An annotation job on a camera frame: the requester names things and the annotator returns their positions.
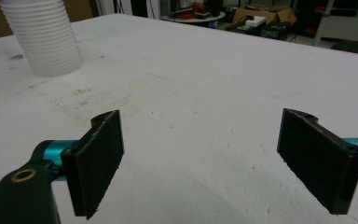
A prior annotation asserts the grey metal stand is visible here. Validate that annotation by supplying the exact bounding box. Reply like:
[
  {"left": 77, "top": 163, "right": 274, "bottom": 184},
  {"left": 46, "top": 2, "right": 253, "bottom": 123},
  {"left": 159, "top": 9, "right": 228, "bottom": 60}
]
[{"left": 312, "top": 0, "right": 337, "bottom": 47}]

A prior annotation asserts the black equipment case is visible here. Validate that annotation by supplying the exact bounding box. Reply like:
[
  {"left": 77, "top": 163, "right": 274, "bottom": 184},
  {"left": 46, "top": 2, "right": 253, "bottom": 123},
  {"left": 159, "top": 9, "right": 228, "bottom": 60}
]
[{"left": 227, "top": 21, "right": 292, "bottom": 41}]

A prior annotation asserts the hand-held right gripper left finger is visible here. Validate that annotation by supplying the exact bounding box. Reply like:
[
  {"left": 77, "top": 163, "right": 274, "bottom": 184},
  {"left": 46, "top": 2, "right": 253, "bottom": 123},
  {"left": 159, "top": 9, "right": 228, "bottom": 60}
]
[{"left": 60, "top": 109, "right": 125, "bottom": 220}]

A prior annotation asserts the round white side table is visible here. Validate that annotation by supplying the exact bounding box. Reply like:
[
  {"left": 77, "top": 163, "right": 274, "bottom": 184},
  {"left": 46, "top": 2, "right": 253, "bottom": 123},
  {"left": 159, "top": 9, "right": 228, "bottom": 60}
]
[{"left": 160, "top": 10, "right": 227, "bottom": 24}]

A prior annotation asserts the red tool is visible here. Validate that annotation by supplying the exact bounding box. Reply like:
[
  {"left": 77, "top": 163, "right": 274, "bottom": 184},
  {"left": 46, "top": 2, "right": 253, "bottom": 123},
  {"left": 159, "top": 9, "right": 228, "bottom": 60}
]
[{"left": 189, "top": 1, "right": 211, "bottom": 13}]

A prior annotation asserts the white device box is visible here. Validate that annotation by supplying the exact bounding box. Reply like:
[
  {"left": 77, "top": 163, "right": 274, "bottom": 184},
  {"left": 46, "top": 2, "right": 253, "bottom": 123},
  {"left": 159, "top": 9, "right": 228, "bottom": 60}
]
[{"left": 244, "top": 16, "right": 267, "bottom": 28}]

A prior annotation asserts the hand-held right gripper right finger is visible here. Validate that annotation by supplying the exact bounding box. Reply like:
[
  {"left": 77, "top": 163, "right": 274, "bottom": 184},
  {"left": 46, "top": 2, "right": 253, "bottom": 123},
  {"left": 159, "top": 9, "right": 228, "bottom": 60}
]
[{"left": 276, "top": 107, "right": 358, "bottom": 216}]

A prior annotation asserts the brown cardboard box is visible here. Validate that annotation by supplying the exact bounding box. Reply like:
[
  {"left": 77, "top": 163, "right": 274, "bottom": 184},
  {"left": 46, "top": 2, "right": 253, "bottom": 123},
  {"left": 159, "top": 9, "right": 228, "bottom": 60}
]
[{"left": 231, "top": 4, "right": 298, "bottom": 26}]

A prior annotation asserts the stack of white paper cups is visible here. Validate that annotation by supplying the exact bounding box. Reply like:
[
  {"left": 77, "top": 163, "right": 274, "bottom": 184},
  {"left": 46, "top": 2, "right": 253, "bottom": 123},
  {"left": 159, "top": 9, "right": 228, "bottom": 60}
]
[{"left": 0, "top": 0, "right": 84, "bottom": 78}]

